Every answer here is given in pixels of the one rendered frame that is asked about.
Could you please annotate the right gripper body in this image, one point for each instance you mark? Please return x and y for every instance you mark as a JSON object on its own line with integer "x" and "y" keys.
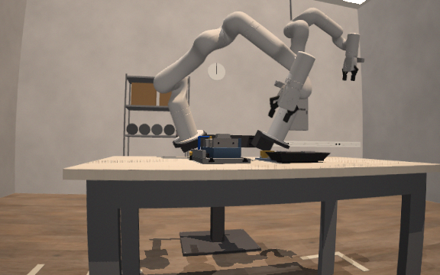
{"x": 289, "y": 97}

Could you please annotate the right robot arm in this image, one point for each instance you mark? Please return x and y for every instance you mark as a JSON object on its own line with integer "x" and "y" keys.
{"x": 175, "y": 75}

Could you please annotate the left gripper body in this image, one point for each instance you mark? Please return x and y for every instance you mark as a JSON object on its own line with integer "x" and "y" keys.
{"x": 349, "y": 64}

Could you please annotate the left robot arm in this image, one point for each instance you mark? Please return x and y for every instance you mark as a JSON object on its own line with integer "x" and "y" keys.
{"x": 299, "y": 32}

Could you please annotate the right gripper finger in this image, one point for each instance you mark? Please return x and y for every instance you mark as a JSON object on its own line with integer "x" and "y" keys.
{"x": 289, "y": 113}
{"x": 273, "y": 106}

